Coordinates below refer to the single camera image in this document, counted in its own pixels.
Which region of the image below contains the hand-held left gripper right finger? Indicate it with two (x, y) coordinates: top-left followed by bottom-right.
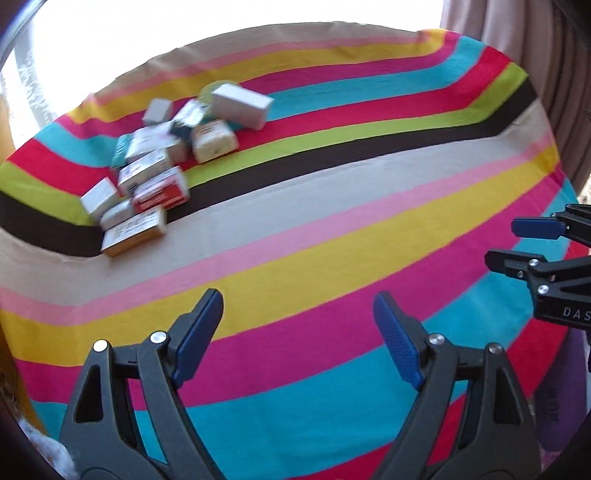
(372, 291), (542, 480)

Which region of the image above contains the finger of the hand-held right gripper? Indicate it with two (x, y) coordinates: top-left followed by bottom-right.
(512, 203), (591, 247)
(485, 249), (561, 284)

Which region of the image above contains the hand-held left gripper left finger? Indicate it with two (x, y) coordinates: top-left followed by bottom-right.
(59, 288), (227, 480)

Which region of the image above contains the pile of medicine boxes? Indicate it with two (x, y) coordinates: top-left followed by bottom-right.
(81, 90), (241, 257)

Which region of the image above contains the rainbow striped cloth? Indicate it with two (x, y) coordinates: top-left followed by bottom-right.
(0, 28), (583, 480)

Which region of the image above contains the brown curtain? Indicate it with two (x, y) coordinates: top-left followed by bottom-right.
(438, 0), (591, 185)

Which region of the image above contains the white fluffy cloth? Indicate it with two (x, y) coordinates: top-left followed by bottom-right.
(21, 425), (79, 480)

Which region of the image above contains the round green sponge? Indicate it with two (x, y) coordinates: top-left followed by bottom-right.
(198, 80), (242, 112)

